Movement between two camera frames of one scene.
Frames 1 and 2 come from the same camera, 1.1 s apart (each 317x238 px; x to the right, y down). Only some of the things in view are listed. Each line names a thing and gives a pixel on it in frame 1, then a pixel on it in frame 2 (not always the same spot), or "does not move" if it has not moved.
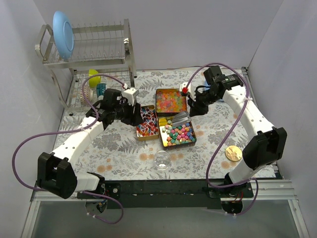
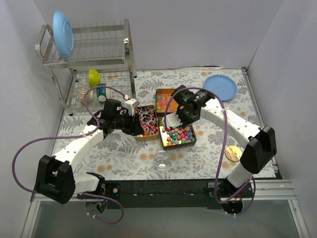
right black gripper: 198,103 to 179,117
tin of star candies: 179,134 does not move
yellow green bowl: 93,81 does not move
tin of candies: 150,128 does not move
